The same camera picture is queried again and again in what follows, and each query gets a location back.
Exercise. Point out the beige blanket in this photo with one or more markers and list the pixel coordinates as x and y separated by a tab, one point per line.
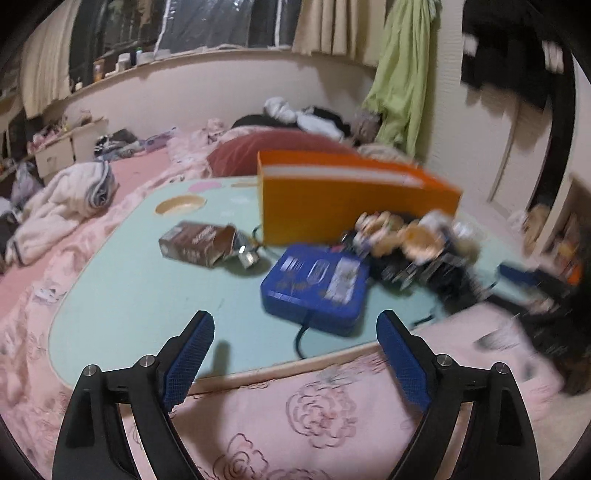
383	152

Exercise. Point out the mauve cloth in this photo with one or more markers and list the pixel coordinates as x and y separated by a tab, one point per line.
364	124

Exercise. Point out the brown carton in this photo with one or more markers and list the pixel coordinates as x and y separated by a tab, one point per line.
194	242

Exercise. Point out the white clothing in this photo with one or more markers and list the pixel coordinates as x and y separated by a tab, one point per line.
279	108

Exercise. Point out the blue tin box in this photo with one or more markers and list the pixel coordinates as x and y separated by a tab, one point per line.
314	286

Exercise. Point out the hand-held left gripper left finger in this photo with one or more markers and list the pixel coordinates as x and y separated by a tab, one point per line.
189	360

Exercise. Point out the black hanging clothing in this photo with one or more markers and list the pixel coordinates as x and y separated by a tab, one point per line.
503	55

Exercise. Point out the white cardboard box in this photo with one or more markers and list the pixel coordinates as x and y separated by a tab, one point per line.
55	159
90	138

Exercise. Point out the green hanging cloth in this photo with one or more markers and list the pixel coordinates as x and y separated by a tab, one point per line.
401	83

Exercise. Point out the pink floral bedspread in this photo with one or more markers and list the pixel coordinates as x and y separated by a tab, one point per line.
300	429

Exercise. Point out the red pillow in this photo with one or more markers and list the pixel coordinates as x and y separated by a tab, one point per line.
240	154

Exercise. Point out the lavender box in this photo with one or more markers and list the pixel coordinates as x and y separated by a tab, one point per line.
159	141

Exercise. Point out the white tub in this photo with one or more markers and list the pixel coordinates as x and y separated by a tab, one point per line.
145	57

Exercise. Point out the silver foil packet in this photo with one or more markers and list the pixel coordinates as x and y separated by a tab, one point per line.
248	258

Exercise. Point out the black object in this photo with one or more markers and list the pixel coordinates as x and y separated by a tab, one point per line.
415	272

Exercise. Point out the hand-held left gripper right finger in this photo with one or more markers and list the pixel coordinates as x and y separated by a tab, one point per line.
401	360

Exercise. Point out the orange storage box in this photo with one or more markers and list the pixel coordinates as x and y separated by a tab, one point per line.
332	207

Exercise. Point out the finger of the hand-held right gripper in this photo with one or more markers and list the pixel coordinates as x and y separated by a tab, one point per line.
519	272

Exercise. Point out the white shelf unit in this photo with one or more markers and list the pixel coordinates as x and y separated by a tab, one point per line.
577	182

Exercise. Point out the dark clothes pile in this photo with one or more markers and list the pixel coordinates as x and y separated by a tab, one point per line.
117	143

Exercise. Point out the grey plastic bag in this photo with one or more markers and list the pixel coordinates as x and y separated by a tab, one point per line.
25	184

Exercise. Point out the beige plush toy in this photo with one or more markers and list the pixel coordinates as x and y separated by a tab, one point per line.
535	226

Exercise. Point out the amber bottle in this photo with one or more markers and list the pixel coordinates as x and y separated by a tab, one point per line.
98	69

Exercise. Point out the mint green cartoon desktop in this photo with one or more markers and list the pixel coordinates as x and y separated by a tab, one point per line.
138	295

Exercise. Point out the white jar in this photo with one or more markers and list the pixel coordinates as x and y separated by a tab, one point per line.
123	62

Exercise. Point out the beige curtain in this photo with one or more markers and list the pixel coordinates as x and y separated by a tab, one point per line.
332	27
46	60

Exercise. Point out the beige toy figures bundle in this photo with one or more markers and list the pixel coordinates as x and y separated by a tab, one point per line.
415	235

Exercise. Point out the white striped blanket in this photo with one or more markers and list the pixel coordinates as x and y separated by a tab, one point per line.
60	194

